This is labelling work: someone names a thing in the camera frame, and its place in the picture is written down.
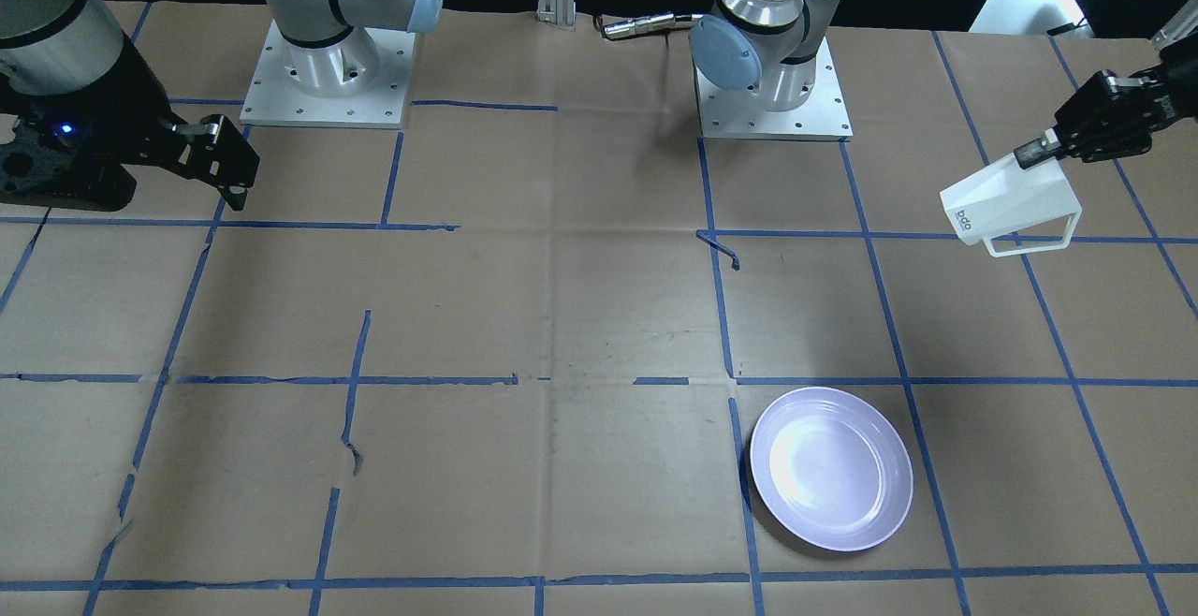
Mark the metal cable connector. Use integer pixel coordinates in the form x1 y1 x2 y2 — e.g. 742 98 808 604
594 13 703 41

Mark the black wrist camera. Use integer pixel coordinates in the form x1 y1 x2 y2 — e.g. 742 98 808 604
1 90 137 213

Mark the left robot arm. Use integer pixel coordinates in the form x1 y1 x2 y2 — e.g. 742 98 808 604
689 0 1194 169

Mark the white faceted cup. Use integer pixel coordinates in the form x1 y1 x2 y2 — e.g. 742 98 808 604
940 153 1083 256

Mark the brown paper table cover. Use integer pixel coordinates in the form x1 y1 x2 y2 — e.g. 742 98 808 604
1 13 1194 615

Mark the lilac plate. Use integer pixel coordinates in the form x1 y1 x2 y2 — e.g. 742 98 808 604
748 387 914 552

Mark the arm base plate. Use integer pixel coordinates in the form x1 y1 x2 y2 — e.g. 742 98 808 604
240 23 422 129
694 40 853 141

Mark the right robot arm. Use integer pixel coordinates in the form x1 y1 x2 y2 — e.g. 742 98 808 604
4 0 444 215

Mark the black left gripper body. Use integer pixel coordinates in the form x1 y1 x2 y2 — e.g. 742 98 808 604
1053 36 1197 163

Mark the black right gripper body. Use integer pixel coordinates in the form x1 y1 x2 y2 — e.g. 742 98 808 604
101 64 260 191

